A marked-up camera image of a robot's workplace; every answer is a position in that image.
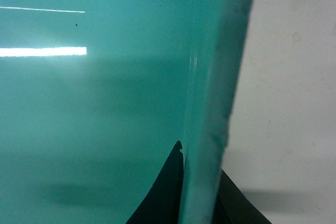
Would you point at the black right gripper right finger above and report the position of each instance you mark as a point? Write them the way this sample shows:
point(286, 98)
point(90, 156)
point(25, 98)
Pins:
point(234, 207)

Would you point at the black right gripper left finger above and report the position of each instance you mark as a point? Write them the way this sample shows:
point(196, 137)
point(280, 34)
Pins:
point(162, 202)

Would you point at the teal plastic bin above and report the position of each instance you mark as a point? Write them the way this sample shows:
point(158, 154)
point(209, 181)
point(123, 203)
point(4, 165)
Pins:
point(96, 93)

